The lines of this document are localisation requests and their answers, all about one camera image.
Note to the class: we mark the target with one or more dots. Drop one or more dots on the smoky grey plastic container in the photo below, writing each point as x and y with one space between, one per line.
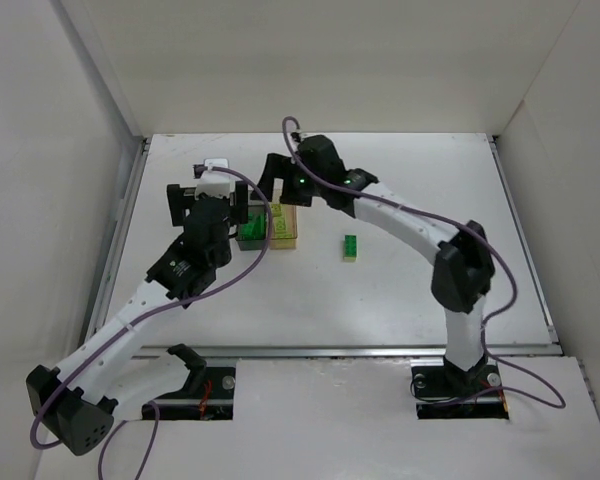
255 205

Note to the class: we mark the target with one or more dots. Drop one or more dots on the amber plastic container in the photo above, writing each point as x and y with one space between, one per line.
289 243

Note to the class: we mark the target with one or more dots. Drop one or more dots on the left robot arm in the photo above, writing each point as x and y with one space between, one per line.
80 400

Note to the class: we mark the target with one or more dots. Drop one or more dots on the dark green 2x4 lego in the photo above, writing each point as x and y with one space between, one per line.
255 228

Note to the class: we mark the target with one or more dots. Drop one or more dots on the light green 2x2 lego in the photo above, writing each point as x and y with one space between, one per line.
281 229

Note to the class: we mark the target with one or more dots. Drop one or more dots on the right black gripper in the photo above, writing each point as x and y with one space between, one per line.
284 176

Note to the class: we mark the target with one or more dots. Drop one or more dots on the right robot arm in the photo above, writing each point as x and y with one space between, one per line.
462 266

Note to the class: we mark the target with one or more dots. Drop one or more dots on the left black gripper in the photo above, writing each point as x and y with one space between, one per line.
178 203

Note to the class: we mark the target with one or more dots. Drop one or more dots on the dark green 2x4 lego plate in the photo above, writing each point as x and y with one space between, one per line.
350 245

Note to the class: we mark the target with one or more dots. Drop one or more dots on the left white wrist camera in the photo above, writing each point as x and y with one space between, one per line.
215 177

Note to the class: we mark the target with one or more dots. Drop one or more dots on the aluminium rail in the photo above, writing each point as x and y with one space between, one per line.
291 352

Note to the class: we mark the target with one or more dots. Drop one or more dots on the light green sloped lego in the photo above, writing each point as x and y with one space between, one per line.
277 210

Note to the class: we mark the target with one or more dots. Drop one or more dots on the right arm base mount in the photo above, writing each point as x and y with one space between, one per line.
438 397

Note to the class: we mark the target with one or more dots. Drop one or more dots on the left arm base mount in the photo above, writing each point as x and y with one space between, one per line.
206 393

